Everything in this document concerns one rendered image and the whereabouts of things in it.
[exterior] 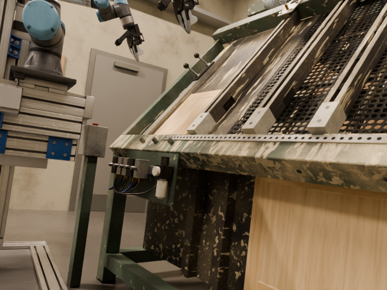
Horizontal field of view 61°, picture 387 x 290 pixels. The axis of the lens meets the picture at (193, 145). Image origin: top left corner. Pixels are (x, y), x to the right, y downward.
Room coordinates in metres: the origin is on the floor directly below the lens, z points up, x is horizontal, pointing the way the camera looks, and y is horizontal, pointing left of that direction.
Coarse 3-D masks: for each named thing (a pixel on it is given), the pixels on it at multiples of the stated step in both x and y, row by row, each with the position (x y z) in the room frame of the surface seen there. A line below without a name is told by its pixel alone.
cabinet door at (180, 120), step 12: (192, 96) 1.99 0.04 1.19; (204, 96) 1.88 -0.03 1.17; (180, 108) 1.95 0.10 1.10; (192, 108) 1.85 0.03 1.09; (204, 108) 1.75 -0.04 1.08; (168, 120) 1.92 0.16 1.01; (180, 120) 1.82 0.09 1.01; (192, 120) 1.72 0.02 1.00; (156, 132) 1.88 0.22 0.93; (168, 132) 1.78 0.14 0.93; (180, 132) 1.69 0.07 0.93
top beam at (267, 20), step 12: (312, 0) 1.83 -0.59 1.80; (324, 0) 1.79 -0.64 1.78; (336, 0) 1.75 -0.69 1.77; (360, 0) 1.68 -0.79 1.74; (264, 12) 2.17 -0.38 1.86; (276, 12) 2.03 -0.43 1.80; (300, 12) 1.93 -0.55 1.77; (312, 12) 1.89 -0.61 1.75; (240, 24) 2.28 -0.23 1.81; (252, 24) 2.21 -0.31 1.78; (264, 24) 2.15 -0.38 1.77; (276, 24) 2.09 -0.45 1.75; (216, 36) 2.49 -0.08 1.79; (228, 36) 2.42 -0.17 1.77; (240, 36) 2.35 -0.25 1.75
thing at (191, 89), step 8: (232, 48) 2.26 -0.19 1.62; (224, 56) 2.21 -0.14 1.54; (216, 64) 2.17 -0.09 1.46; (208, 72) 2.14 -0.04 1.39; (200, 80) 2.10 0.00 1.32; (192, 88) 2.07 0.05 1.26; (184, 96) 2.03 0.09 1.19; (176, 104) 2.00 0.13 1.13; (168, 112) 1.97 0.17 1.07; (160, 120) 1.94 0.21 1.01; (152, 128) 1.91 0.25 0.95
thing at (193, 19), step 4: (184, 12) 1.28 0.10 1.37; (184, 16) 1.29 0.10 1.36; (192, 16) 1.31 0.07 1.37; (184, 20) 1.30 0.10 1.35; (188, 20) 1.29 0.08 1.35; (192, 20) 1.31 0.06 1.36; (196, 20) 1.32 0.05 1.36; (188, 24) 1.30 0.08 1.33; (188, 28) 1.31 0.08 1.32; (188, 32) 1.32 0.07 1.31
